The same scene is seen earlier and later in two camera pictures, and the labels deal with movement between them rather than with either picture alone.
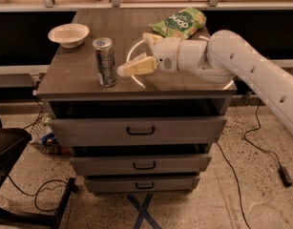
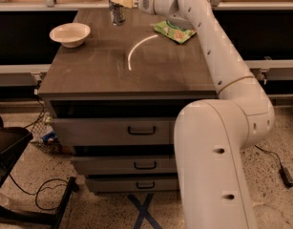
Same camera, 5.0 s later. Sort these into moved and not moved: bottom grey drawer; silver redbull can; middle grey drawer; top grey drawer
Moved: silver redbull can
Not moved: bottom grey drawer; top grey drawer; middle grey drawer
